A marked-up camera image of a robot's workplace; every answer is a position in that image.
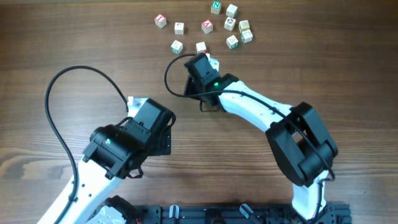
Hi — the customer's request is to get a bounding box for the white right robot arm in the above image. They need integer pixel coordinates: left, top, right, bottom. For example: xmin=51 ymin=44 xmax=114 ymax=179
xmin=184 ymin=54 xmax=338 ymax=223

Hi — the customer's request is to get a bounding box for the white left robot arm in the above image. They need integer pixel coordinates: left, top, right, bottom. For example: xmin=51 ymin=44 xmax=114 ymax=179
xmin=39 ymin=98 xmax=176 ymax=223

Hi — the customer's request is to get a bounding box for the white red Y block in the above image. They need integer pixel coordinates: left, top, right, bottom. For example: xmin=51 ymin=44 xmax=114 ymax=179
xmin=195 ymin=42 xmax=207 ymax=54

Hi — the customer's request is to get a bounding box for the white green Z block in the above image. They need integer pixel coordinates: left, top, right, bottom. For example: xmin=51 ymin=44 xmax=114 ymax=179
xmin=170 ymin=40 xmax=183 ymax=55

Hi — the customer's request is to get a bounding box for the white green E block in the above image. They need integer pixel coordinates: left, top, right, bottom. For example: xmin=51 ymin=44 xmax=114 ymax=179
xmin=226 ymin=35 xmax=239 ymax=49

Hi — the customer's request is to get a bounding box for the red A letter block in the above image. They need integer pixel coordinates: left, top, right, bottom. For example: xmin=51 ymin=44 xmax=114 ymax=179
xmin=201 ymin=20 xmax=213 ymax=34

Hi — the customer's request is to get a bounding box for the white 8 number block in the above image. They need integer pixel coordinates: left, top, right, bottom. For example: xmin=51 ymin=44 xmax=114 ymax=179
xmin=241 ymin=29 xmax=253 ymax=43

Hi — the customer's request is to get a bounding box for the cream yellow-sided block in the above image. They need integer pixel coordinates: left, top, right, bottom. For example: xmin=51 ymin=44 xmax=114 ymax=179
xmin=238 ymin=20 xmax=250 ymax=33

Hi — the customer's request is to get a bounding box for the red I letter block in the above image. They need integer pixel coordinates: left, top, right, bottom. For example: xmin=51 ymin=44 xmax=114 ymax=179
xmin=154 ymin=14 xmax=167 ymax=28

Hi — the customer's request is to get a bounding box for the green N letter block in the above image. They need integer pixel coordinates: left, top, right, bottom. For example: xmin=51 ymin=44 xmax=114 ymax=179
xmin=211 ymin=1 xmax=222 ymax=14

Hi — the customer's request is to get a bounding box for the white green-sided block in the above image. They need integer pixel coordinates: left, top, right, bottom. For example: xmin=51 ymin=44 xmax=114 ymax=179
xmin=226 ymin=4 xmax=238 ymax=18

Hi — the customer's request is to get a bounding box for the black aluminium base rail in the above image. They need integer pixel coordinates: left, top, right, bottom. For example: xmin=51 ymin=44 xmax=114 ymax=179
xmin=102 ymin=203 xmax=353 ymax=224

